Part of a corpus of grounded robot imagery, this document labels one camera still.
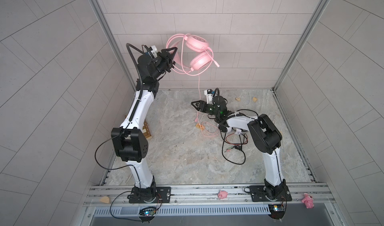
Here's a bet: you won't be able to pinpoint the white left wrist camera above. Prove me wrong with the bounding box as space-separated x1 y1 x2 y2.
149 45 159 58

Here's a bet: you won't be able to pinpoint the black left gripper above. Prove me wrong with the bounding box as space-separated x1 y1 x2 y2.
148 48 177 83

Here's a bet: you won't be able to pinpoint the small printed wooden block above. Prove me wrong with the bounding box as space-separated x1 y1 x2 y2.
196 123 205 131

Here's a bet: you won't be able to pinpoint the left circuit board with led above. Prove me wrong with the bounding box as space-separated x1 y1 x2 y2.
139 207 157 222

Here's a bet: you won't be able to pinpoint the beige wooden piece on rail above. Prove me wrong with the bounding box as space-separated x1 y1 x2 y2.
100 196 111 204

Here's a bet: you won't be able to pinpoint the pink headphones with cable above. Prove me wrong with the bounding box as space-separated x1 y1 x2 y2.
165 33 223 139

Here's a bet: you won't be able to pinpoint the pink pig toy right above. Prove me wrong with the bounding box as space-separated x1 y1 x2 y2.
301 193 315 209

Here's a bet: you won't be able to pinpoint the pink pig toy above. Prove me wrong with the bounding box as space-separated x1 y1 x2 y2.
218 190 228 200
301 193 315 209

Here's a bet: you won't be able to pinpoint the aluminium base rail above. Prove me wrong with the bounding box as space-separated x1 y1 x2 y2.
76 183 346 226

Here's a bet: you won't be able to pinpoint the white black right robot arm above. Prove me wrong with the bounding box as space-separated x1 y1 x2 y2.
191 88 292 203

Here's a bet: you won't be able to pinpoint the wooden folding chess board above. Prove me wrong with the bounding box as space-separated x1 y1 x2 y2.
124 115 153 140

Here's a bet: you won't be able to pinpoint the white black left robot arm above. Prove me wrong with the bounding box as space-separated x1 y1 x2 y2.
110 43 178 203

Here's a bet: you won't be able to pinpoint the pink pig toy centre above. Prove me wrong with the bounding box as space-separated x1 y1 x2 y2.
218 190 228 200

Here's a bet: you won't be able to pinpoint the circuit board with led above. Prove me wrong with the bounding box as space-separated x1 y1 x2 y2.
139 207 157 222
268 205 286 220

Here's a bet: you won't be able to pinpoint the right circuit board with led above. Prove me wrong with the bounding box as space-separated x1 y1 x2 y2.
268 205 286 220

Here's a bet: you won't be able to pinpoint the white black headphones with cable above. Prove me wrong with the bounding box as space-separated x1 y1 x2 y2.
220 109 259 165

